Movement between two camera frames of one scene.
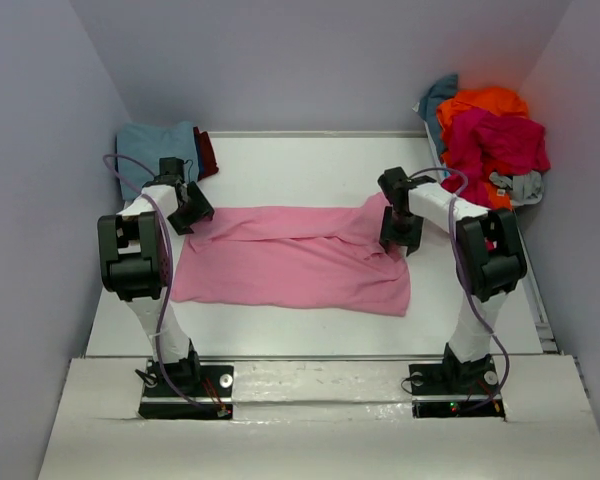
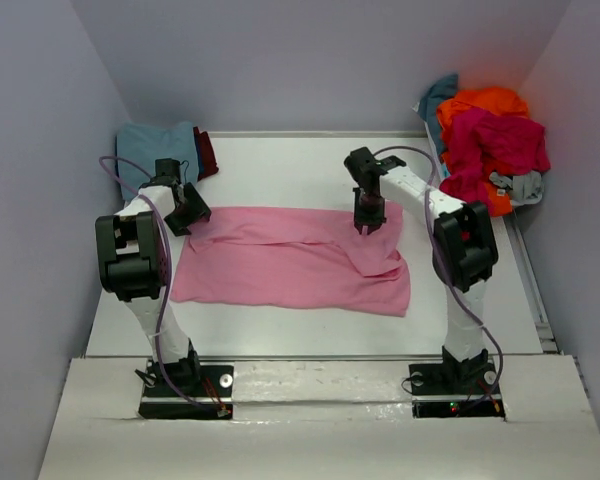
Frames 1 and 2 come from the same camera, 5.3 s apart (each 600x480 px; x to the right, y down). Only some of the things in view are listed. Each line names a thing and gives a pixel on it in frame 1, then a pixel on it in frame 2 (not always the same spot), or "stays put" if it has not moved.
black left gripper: x=181 y=224 stays put
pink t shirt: x=317 y=258 stays put
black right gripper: x=412 y=238 -> x=362 y=218
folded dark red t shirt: x=207 y=154 stays put
